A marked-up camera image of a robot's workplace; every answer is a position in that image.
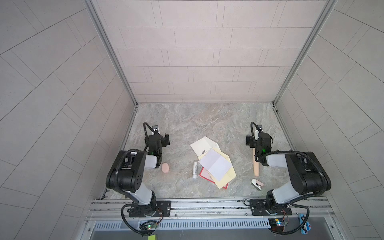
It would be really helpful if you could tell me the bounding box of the yellow envelope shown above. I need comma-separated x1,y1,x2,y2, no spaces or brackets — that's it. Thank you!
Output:
198,148,237,189

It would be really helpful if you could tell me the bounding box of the white glue stick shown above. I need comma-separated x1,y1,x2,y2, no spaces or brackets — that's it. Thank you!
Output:
192,161,199,179

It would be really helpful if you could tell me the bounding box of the white letter paper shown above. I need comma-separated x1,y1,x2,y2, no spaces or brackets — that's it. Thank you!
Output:
199,149,232,181

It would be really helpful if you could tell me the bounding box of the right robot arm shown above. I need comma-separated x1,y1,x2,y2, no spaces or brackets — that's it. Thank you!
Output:
246,122,332,216

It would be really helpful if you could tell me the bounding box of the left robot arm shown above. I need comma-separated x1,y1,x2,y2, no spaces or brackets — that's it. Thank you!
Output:
106,122,171,218

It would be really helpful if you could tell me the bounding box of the cream white envelope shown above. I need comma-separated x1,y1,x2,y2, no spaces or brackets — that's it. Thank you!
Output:
190,137,220,157

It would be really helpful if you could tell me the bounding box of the beige toy microphone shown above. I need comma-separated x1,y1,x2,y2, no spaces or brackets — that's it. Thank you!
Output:
253,130,260,177

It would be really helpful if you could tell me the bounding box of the pink oval eraser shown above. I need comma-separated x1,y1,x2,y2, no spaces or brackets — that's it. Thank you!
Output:
161,163,170,174

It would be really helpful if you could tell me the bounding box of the pink white tape dispenser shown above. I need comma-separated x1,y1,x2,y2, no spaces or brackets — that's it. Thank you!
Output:
251,179,264,191

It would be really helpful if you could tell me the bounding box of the red bordered card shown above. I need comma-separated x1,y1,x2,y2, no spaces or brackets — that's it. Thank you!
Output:
199,168,231,190

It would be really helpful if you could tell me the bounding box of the right circuit board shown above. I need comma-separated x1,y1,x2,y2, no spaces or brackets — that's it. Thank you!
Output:
268,218,289,233

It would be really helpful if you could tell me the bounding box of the circuit board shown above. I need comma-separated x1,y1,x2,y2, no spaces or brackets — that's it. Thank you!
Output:
268,218,289,233
140,221,159,231

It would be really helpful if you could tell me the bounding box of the left circuit board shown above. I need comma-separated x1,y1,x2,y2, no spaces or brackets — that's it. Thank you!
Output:
140,221,159,231

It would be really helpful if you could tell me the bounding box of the blue toy car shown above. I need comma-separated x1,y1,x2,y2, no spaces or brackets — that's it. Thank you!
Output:
299,214,311,235

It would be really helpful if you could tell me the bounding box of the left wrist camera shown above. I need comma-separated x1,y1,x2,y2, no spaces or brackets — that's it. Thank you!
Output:
152,125,160,134

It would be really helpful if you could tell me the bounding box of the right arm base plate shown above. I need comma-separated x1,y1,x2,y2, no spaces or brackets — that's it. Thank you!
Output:
249,200,292,216

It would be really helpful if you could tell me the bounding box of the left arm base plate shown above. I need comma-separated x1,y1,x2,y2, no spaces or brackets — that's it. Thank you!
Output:
127,200,172,218

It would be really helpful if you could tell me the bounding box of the aluminium rail frame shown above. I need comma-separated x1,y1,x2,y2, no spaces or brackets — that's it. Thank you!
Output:
76,197,347,240

